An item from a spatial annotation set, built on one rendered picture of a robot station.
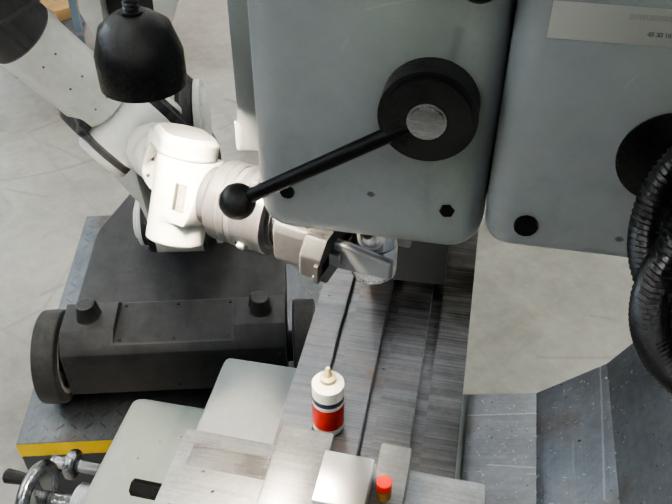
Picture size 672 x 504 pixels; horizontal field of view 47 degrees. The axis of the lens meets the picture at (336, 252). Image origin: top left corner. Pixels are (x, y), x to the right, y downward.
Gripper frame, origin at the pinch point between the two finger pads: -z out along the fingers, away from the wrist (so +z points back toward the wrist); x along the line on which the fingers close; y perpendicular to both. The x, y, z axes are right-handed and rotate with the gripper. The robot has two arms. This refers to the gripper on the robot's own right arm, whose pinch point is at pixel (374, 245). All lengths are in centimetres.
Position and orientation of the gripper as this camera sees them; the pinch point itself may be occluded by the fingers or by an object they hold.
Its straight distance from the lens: 77.9
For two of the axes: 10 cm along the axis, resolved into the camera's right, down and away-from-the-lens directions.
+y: -0.1, 7.6, 6.5
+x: 4.3, -5.8, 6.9
